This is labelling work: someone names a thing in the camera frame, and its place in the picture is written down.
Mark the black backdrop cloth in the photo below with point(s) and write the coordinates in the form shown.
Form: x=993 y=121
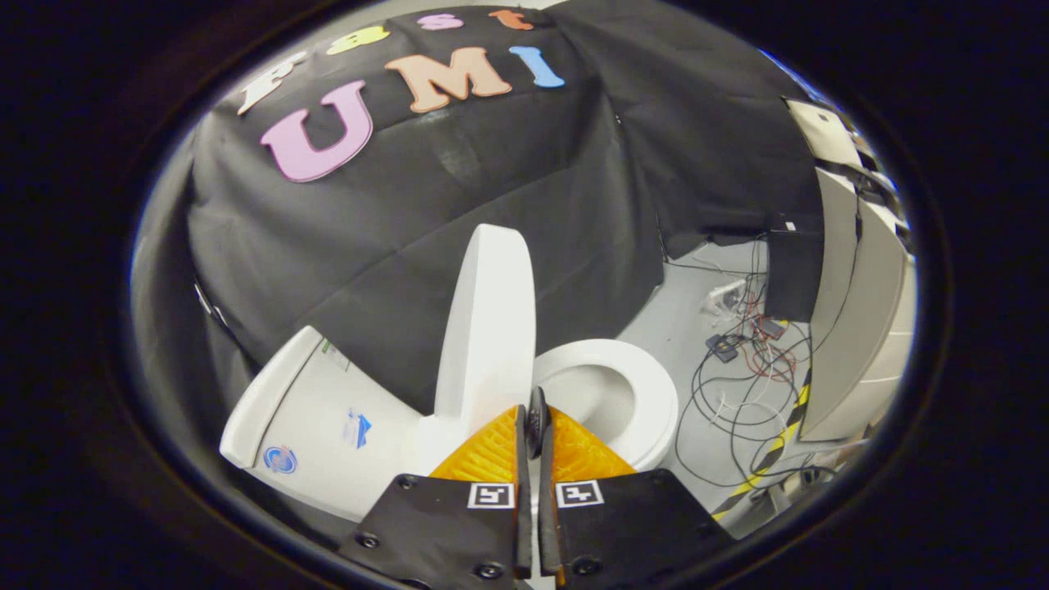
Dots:
x=492 y=205

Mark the white toilet lid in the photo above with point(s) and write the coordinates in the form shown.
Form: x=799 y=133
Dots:
x=492 y=328

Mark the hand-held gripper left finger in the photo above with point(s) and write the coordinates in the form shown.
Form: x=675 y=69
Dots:
x=442 y=533

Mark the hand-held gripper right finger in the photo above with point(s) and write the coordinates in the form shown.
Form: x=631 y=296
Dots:
x=639 y=533

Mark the small black adapter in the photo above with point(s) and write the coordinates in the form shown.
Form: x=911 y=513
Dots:
x=724 y=347

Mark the white power strip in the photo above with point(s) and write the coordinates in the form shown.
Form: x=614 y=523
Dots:
x=728 y=293

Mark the white toilet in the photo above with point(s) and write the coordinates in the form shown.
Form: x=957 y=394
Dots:
x=328 y=410

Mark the yellow black floor tape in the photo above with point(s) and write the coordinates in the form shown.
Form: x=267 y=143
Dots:
x=774 y=447

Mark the white toilet seat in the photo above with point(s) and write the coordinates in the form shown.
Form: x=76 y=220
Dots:
x=656 y=393

